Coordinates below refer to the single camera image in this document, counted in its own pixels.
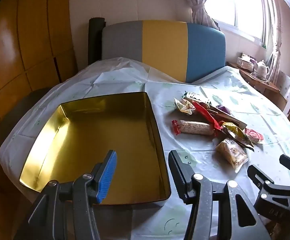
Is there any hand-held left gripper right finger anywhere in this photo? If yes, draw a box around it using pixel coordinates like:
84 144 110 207
168 150 272 240

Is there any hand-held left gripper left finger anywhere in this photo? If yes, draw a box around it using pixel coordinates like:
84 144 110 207
20 150 118 240

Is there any beige biscuit packet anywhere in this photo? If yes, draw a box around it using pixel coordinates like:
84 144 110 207
215 137 249 173

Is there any gold tin box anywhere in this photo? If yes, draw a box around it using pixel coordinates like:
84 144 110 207
19 92 172 205

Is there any small red snack packet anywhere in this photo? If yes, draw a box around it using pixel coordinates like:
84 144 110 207
244 128 264 144

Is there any clear oat bar packet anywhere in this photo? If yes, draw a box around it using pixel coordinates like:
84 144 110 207
171 119 215 137

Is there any yellow and silver snack packet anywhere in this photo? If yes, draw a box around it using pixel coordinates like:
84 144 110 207
221 122 255 152

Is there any brown snack packet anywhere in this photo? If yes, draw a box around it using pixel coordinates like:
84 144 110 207
207 110 248 130

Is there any long red snack packet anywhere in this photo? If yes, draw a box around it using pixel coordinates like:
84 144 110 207
192 102 225 130

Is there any yellow crinkled snack packet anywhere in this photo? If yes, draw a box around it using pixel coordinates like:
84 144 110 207
174 99 198 115

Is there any purple snack packet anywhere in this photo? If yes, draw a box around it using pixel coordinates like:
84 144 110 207
216 104 233 115

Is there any cracker packet with green ends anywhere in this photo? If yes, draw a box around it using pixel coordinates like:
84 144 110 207
181 92 212 105

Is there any wooden side table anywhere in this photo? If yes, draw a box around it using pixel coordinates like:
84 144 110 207
226 61 289 110

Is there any white teapot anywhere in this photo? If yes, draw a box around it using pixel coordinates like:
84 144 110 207
255 59 270 77

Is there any sheer side curtain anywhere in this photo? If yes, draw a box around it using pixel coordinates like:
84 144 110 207
267 0 285 85

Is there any dark brown chair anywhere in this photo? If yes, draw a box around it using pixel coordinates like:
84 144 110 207
0 87 53 155

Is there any tissue box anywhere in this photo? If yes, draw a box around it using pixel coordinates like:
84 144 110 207
236 53 257 70

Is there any black rolled mat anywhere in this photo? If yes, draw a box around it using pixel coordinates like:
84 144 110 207
89 17 105 65

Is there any grey yellow blue chair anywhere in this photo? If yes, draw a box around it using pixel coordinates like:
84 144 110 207
101 20 227 84

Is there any floral tied curtain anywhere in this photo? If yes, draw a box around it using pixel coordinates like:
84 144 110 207
185 0 220 29

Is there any wooden wardrobe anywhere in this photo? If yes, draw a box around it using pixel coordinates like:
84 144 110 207
0 0 79 240

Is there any window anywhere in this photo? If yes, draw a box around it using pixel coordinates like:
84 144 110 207
205 0 280 48

